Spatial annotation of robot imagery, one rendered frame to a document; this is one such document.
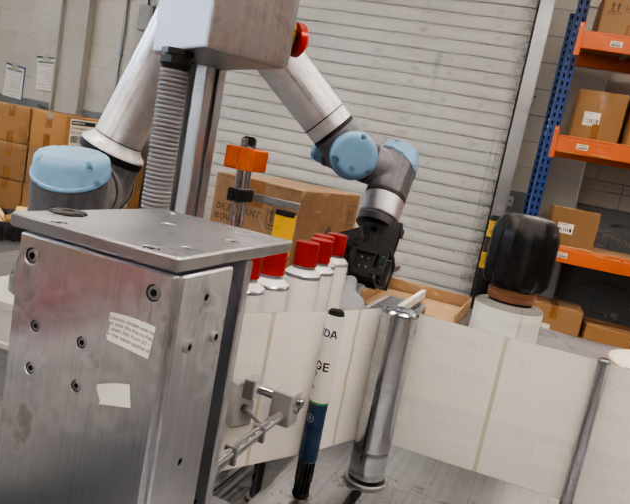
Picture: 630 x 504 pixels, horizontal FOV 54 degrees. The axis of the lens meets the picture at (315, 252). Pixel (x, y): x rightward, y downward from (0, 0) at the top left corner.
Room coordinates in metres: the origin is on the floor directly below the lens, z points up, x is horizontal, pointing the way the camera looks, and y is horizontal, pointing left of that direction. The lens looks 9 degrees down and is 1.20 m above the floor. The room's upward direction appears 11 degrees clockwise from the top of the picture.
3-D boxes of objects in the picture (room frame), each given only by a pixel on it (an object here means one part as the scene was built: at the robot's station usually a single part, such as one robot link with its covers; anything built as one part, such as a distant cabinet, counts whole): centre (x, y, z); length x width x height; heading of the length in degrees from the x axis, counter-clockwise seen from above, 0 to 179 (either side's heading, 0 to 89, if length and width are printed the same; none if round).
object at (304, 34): (0.73, 0.07, 1.33); 0.04 x 0.03 x 0.04; 35
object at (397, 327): (0.61, -0.10, 0.97); 0.05 x 0.05 x 0.19
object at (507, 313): (0.78, -0.26, 1.03); 0.09 x 0.09 x 0.30
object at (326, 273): (0.89, -0.01, 0.98); 0.05 x 0.05 x 0.20
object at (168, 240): (0.37, 0.09, 1.14); 0.14 x 0.11 x 0.01; 159
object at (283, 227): (0.81, 0.05, 1.09); 0.03 x 0.01 x 0.06; 69
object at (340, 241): (0.99, -0.03, 0.98); 0.05 x 0.05 x 0.20
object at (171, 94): (0.68, 0.18, 1.18); 0.04 x 0.04 x 0.21
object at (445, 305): (1.74, -0.32, 0.85); 0.30 x 0.26 x 0.04; 159
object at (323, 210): (1.54, 0.09, 0.99); 0.30 x 0.24 x 0.27; 152
